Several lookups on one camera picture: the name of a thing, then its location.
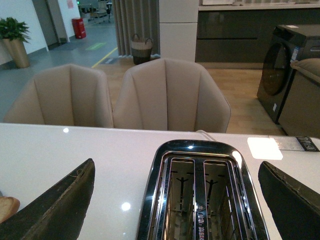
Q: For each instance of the beige chair right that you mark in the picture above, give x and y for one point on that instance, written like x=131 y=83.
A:
x=171 y=95

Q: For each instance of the woven laundry basket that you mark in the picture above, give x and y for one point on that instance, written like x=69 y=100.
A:
x=141 y=49

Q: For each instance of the red cabinet box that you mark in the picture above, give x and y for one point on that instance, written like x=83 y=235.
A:
x=79 y=28

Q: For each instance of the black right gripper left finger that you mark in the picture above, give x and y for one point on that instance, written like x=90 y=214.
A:
x=58 y=213

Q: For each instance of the induction hob control panel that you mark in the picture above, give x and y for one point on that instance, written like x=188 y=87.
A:
x=295 y=143

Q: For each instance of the brown bread slice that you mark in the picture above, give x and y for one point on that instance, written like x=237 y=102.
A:
x=8 y=207

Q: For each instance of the beige chair left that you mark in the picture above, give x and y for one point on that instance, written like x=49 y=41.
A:
x=66 y=95

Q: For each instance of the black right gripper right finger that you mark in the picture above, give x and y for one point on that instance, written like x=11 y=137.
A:
x=295 y=207

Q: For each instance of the dark front-load washing machine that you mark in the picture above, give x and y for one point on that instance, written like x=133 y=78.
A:
x=289 y=43

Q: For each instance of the dark grey kitchen cabinet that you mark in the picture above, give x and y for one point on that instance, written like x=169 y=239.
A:
x=244 y=36

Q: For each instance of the grey curtain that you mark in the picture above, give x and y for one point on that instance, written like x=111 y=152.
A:
x=136 y=17

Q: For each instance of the beige chair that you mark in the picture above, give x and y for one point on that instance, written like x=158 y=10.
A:
x=171 y=95
x=66 y=95

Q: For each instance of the white chrome-top toaster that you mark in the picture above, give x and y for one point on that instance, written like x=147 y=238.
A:
x=200 y=190

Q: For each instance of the potted green plant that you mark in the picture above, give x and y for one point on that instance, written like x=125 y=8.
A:
x=14 y=34

